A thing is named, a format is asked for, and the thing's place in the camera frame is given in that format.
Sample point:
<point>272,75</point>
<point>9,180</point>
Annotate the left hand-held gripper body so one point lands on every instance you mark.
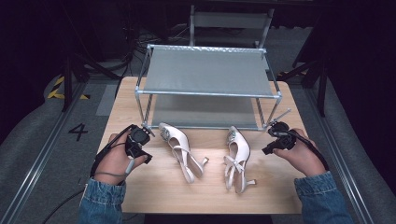
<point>137,138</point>

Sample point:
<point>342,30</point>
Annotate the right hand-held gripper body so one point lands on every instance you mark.
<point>283,140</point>

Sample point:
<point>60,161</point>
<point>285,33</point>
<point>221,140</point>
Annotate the grey metal shoe rack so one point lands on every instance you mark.
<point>207,71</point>

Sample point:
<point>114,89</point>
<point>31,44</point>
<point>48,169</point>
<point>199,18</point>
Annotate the person's right hand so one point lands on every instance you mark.
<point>303,155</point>

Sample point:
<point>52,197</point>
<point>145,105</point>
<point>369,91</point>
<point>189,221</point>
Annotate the person's left hand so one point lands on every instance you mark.
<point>113,158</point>

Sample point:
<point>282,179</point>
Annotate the silver metal rod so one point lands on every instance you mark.
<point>280,116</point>

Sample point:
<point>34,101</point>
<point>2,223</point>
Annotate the black metal stand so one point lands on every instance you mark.
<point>322,77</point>
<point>68,81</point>

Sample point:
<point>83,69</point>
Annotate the grey metal frame stand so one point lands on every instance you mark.
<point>229,20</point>

